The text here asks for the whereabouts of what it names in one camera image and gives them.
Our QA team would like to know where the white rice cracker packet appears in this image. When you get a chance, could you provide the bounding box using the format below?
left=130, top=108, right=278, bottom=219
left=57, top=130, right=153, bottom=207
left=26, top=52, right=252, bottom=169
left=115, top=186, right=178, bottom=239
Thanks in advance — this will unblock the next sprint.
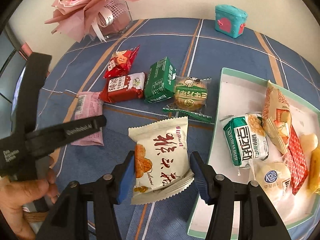
left=128, top=116, right=194, bottom=205

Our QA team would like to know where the red peanut snack packet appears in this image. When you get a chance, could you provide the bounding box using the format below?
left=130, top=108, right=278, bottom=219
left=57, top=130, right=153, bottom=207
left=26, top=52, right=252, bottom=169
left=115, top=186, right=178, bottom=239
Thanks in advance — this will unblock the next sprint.
left=104, top=46, right=140, bottom=79

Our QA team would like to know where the blue plaid tablecloth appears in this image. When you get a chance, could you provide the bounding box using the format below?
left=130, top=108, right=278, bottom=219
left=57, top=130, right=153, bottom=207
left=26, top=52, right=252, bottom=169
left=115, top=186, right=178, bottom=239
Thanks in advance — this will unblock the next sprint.
left=37, top=18, right=319, bottom=191

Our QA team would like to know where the pink snack packet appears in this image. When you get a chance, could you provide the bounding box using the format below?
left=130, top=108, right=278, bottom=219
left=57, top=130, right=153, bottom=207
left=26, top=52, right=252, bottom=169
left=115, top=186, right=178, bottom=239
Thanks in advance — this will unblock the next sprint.
left=71, top=92, right=104, bottom=146

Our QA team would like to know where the green snack box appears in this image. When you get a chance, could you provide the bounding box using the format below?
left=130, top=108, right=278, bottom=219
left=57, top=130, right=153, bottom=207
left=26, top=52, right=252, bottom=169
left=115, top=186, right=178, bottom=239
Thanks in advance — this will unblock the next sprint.
left=144, top=57, right=176, bottom=103

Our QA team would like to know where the red milk candy packet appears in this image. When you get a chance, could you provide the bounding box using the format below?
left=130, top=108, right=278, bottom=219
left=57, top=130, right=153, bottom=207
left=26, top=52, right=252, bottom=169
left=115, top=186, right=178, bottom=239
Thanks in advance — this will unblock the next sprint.
left=99, top=72, right=146, bottom=103

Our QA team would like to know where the green white biscuit packet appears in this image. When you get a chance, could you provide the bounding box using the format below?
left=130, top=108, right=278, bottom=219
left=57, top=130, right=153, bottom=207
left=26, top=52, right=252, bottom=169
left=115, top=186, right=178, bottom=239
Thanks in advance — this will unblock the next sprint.
left=220, top=113, right=269, bottom=168

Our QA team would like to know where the pink flower bouquet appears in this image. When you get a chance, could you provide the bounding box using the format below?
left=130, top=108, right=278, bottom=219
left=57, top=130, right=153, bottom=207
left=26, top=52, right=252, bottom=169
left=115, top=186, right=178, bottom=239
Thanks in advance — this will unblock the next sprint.
left=45, top=0, right=139, bottom=42

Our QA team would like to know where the left hand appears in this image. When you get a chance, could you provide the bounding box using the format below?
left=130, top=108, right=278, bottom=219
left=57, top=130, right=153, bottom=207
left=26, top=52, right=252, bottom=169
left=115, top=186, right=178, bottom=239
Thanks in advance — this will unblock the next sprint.
left=0, top=168, right=58, bottom=239

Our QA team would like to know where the orange chips snack packet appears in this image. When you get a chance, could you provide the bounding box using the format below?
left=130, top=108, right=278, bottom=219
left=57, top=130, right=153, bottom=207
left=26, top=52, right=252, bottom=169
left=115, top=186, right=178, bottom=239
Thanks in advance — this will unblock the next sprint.
left=262, top=80, right=292, bottom=155

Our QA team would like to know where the clear bread packet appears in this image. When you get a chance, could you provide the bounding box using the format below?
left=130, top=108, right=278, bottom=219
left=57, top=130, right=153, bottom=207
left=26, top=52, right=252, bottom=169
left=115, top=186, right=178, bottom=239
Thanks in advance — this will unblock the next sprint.
left=250, top=159, right=291, bottom=204

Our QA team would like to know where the glass vase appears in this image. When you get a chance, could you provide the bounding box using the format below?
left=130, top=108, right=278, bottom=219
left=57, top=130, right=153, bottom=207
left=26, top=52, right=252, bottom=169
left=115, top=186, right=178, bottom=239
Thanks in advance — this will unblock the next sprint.
left=95, top=0, right=132, bottom=41

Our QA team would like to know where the red patterned packet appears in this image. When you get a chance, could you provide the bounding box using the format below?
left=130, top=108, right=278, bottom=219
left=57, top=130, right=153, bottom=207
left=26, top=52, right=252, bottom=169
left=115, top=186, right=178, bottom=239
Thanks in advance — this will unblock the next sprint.
left=284, top=126, right=309, bottom=196

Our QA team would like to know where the teal toy house box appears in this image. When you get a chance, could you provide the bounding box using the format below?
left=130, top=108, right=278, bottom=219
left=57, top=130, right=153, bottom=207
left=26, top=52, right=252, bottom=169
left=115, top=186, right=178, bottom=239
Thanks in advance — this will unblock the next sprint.
left=215, top=4, right=248, bottom=38

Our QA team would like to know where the yellow cake packet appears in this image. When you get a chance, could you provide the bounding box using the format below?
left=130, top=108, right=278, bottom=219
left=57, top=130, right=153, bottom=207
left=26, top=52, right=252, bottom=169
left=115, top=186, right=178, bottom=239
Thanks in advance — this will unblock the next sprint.
left=308, top=147, right=320, bottom=194

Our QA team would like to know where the round green pastry packet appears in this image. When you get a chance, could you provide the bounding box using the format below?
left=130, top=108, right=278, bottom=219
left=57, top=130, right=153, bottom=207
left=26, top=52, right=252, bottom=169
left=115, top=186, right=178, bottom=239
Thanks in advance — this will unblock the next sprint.
left=162, top=76, right=212, bottom=123

